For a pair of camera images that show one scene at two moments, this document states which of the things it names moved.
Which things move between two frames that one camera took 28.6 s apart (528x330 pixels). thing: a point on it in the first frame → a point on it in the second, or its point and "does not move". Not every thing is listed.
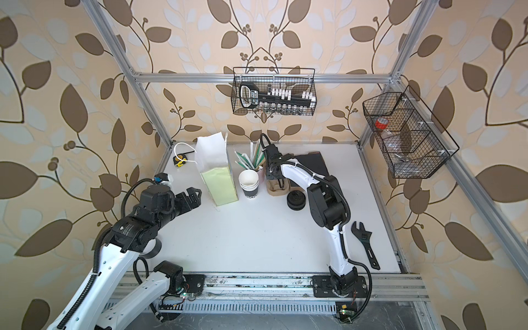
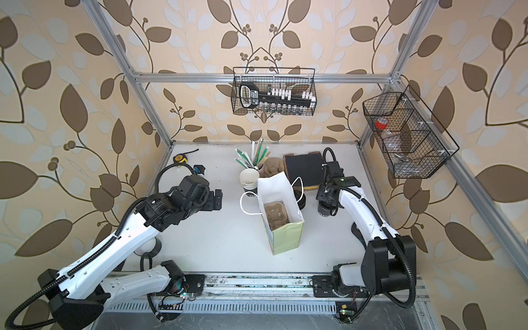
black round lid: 295,200 does not move
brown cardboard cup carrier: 273,189 → 276,213
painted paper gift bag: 215,168 → 281,213
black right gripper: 269,172 → 321,194
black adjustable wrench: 364,235 does not move
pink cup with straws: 256,161 does not move
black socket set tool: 275,99 does not move
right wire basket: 413,143 does not move
